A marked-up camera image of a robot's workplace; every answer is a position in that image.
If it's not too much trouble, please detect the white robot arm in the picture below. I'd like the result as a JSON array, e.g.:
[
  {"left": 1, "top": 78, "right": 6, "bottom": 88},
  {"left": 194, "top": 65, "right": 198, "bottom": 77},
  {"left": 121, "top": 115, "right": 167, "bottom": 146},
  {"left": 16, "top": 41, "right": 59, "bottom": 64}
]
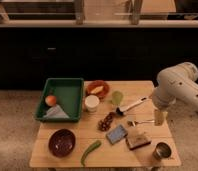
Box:
[{"left": 151, "top": 62, "right": 198, "bottom": 111}]

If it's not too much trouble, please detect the metal cup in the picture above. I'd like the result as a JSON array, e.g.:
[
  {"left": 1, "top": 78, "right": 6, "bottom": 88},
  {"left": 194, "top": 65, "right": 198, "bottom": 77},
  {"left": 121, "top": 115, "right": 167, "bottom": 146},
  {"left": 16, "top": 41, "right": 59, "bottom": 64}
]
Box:
[{"left": 153, "top": 142, "right": 172, "bottom": 160}]

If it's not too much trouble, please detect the green translucent cup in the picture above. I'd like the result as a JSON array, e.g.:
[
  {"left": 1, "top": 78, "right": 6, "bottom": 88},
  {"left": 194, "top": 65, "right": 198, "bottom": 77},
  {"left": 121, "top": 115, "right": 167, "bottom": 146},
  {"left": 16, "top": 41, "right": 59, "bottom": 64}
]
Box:
[{"left": 110, "top": 91, "right": 123, "bottom": 106}]

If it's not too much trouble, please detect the white paper cup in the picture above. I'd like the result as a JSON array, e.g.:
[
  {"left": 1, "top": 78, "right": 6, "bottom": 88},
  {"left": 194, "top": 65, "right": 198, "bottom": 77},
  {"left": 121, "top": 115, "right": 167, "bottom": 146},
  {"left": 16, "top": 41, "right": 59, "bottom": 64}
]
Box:
[{"left": 85, "top": 95, "right": 100, "bottom": 112}]

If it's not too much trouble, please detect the blue sponge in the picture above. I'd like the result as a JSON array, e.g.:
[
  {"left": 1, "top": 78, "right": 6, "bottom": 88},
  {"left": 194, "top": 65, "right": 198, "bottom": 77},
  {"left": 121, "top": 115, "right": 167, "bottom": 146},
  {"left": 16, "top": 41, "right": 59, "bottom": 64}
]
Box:
[{"left": 106, "top": 125, "right": 128, "bottom": 144}]

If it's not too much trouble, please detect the dark grape bunch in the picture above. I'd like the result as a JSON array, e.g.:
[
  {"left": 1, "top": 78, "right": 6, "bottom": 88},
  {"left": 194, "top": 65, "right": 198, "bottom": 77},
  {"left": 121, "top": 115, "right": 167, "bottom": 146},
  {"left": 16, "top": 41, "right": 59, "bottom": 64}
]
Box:
[{"left": 98, "top": 112, "right": 115, "bottom": 131}]

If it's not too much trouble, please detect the orange bowl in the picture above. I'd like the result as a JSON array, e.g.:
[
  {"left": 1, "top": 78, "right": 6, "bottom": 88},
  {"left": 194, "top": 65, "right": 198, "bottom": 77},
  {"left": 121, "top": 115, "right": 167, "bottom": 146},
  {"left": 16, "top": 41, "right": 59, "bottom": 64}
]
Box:
[{"left": 86, "top": 80, "right": 109, "bottom": 99}]

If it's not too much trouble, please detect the yellow food piece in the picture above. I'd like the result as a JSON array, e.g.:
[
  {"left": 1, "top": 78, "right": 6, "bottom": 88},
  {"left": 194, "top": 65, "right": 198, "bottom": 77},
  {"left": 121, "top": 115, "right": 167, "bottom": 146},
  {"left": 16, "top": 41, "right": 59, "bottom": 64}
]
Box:
[{"left": 90, "top": 86, "right": 104, "bottom": 94}]

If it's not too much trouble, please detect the green okra pod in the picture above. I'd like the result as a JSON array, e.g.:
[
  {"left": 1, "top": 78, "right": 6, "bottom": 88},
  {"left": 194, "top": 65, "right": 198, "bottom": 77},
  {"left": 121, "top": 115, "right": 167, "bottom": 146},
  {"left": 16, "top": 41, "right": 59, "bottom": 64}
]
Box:
[{"left": 80, "top": 140, "right": 102, "bottom": 167}]

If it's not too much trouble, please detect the green plastic tray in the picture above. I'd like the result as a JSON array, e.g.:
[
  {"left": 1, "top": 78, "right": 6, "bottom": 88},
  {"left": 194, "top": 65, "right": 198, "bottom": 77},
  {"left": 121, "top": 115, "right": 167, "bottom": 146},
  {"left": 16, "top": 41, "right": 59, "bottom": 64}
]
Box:
[{"left": 35, "top": 78, "right": 84, "bottom": 122}]

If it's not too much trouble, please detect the dark purple bowl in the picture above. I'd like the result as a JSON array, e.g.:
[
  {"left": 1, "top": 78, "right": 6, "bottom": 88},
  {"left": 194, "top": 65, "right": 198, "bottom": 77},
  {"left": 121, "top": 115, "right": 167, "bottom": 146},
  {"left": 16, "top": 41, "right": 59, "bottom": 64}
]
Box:
[{"left": 48, "top": 129, "right": 76, "bottom": 158}]

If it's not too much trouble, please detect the grey folded cloth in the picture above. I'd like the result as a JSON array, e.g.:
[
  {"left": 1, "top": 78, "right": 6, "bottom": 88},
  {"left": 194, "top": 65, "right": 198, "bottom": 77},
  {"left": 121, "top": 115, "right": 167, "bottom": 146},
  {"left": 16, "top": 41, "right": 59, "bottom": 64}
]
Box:
[{"left": 44, "top": 105, "right": 69, "bottom": 118}]

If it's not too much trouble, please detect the red apple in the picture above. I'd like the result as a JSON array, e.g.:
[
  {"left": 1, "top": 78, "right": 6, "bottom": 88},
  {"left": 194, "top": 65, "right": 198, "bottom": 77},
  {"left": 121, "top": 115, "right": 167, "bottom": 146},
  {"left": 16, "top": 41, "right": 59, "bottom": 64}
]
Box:
[{"left": 45, "top": 95, "right": 57, "bottom": 107}]

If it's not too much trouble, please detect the wooden shelf frame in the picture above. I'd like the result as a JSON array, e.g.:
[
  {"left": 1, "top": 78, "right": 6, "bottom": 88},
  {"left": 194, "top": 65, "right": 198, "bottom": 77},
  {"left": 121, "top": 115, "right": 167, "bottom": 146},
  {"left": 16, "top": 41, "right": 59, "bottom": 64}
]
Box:
[{"left": 0, "top": 0, "right": 198, "bottom": 28}]

